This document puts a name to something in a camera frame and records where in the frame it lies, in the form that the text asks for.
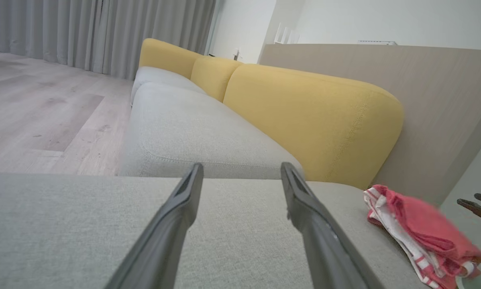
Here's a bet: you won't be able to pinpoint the grey pleated curtain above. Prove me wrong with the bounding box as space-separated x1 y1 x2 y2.
0 0 218 80

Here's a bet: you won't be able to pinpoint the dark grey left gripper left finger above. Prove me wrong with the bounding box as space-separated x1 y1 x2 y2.
106 163 204 289

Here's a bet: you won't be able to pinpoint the small yellow sofa backrest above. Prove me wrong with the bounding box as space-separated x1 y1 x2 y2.
190 56 243 103

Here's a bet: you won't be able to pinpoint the white upright boards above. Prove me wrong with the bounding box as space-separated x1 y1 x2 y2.
273 22 300 45

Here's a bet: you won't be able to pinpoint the short grey sofa seat cushion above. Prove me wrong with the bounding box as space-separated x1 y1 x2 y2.
130 66 207 106

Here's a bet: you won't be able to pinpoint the large grey fabric ottoman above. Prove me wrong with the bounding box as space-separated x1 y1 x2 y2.
0 173 438 289

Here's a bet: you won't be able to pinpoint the long grey sofa seat cushion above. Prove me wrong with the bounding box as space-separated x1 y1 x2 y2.
118 81 305 179

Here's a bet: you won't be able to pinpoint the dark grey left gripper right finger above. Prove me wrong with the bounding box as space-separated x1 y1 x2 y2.
280 162 384 289

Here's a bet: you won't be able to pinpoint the yellow corner sofa backrest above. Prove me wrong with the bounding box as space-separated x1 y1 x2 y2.
139 38 204 79

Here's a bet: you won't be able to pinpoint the large yellow sofa backrest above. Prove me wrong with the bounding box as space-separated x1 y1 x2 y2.
223 63 405 190

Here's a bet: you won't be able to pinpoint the red basketball jersey number 23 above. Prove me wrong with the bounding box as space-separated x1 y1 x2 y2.
363 184 481 289

